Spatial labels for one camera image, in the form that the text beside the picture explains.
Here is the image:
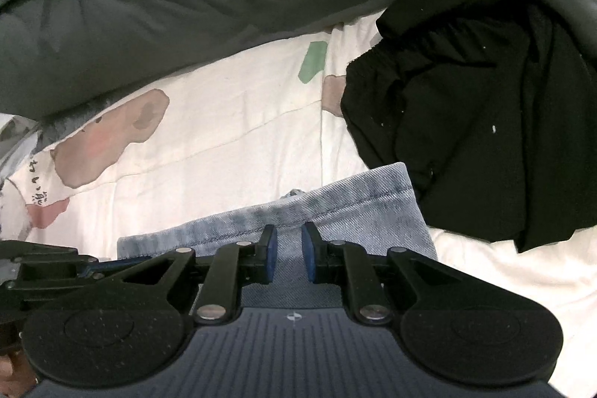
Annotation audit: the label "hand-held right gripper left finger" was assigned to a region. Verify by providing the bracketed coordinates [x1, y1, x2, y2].
[116, 225, 279, 325]

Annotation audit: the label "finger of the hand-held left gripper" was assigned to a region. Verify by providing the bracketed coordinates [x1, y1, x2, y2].
[0, 239, 154, 303]

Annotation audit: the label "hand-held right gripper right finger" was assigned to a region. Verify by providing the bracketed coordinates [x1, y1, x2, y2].
[301, 221, 472, 326]

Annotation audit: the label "blue denim pants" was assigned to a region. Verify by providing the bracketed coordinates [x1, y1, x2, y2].
[116, 162, 439, 310]

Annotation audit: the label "cream bear print bed sheet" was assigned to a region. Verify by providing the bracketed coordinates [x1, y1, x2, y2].
[0, 13, 597, 361]

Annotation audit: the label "grey patterned cloth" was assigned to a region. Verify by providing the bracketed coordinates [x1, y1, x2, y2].
[0, 113, 45, 194]

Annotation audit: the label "black elastic-waist pants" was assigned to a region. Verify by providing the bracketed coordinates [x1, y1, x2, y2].
[340, 0, 597, 253]

